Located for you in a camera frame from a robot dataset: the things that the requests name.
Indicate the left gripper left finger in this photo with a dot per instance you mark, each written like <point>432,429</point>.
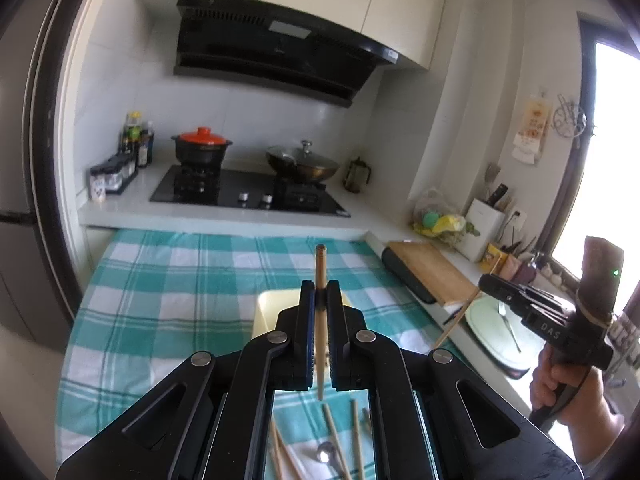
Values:
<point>303,338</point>

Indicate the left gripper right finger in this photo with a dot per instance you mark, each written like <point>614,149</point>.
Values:
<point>339,336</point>

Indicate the bamboo chopstick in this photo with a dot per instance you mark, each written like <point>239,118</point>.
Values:
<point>354,407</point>
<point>289,457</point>
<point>276,450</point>
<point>320,330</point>
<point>336,440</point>
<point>453,323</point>

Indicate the small steel spoon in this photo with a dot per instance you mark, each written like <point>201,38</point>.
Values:
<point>330,453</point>

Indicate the yellow snack packet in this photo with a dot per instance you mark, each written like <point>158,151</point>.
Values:
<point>492,260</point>

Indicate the wooden cutting board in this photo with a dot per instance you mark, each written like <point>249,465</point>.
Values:
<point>427,273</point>

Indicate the white knife block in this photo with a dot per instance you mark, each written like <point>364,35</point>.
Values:
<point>485,221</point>

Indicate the teal white checked tablecloth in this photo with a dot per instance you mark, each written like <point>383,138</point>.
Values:
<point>155,298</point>

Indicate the black gas stove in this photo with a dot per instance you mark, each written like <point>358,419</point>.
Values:
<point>246,190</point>

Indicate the glass french press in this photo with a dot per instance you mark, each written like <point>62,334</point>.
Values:
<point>357,176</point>

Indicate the bag of vegetables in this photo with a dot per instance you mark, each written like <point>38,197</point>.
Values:
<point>435,218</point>

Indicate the dark wok with glass lid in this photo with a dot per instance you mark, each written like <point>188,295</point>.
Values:
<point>300,164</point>

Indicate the black pot with red lid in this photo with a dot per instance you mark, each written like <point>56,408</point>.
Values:
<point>200,147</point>

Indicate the spice jar rack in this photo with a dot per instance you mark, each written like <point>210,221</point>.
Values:
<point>112,176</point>

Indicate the sauce bottles cluster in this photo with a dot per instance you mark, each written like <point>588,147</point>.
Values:
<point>137,138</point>

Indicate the black range hood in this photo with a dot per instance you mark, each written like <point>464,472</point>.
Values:
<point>276,47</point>

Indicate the wall calendar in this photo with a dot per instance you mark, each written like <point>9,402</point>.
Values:
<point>528,141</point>

